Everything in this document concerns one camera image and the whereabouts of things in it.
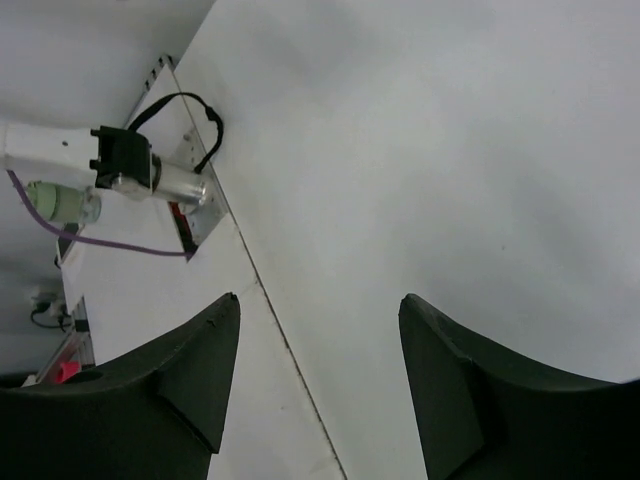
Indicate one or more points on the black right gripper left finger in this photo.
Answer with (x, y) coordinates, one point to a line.
(157, 412)

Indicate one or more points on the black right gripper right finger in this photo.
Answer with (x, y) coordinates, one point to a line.
(484, 411)

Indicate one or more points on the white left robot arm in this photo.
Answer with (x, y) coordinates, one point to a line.
(103, 158)

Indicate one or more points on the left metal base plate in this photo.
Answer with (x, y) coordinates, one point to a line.
(196, 200)

